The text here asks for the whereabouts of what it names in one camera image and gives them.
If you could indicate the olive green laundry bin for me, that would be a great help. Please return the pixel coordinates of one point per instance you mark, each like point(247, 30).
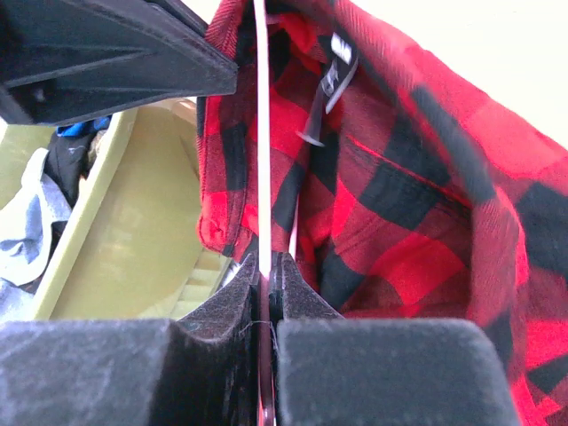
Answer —
point(129, 249)

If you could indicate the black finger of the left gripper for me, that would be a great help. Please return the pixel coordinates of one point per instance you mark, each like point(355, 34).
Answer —
point(64, 62)

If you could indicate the red black plaid shirt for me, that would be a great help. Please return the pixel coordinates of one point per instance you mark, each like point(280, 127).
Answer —
point(401, 190)

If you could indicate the pink wire hanger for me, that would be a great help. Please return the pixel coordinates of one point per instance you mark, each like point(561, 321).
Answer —
point(263, 142)

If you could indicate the blue cloth in bin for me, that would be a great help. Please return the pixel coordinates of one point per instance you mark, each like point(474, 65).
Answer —
point(82, 129)

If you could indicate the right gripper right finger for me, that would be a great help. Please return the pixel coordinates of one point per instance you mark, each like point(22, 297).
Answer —
point(337, 371)

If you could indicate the grey cloth in bin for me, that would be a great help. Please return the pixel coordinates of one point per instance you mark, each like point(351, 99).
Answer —
point(26, 234)

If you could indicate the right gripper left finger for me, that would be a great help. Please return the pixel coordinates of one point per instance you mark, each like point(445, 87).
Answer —
point(199, 370)

